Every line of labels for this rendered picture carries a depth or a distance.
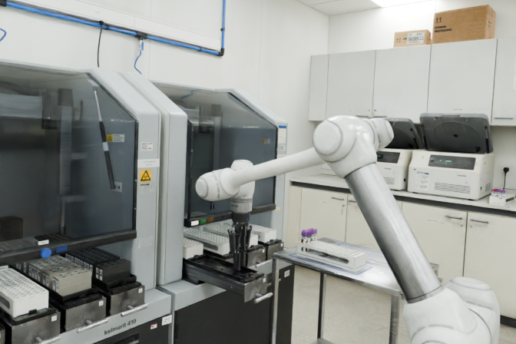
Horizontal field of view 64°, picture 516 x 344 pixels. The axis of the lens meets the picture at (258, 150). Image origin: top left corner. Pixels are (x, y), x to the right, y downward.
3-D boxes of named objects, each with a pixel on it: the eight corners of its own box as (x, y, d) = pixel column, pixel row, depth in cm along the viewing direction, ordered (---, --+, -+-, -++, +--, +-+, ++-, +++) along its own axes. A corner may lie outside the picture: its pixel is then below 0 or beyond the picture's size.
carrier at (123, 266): (127, 275, 155) (127, 259, 155) (130, 276, 154) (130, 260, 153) (98, 283, 146) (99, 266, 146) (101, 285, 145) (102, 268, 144)
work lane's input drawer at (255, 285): (136, 260, 198) (137, 242, 198) (160, 254, 209) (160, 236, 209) (253, 306, 152) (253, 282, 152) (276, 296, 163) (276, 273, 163)
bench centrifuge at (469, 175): (405, 193, 352) (410, 111, 349) (428, 186, 401) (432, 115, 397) (477, 202, 318) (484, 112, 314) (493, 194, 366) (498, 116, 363)
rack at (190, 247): (144, 247, 197) (145, 234, 197) (161, 243, 205) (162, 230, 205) (186, 262, 178) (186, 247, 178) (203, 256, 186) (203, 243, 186)
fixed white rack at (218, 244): (179, 244, 205) (179, 231, 204) (194, 240, 212) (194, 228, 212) (222, 258, 186) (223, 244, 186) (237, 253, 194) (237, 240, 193)
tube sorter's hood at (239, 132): (120, 209, 206) (123, 80, 202) (208, 196, 253) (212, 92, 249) (189, 228, 173) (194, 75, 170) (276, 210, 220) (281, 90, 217)
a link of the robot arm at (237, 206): (226, 197, 170) (225, 211, 170) (242, 200, 164) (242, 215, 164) (240, 195, 177) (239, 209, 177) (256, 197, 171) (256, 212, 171)
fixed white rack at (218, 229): (202, 238, 216) (202, 226, 216) (215, 235, 224) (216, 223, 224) (244, 251, 198) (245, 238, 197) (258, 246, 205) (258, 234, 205)
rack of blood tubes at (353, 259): (295, 255, 189) (296, 242, 189) (308, 251, 196) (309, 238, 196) (354, 272, 169) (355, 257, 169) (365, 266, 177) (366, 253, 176)
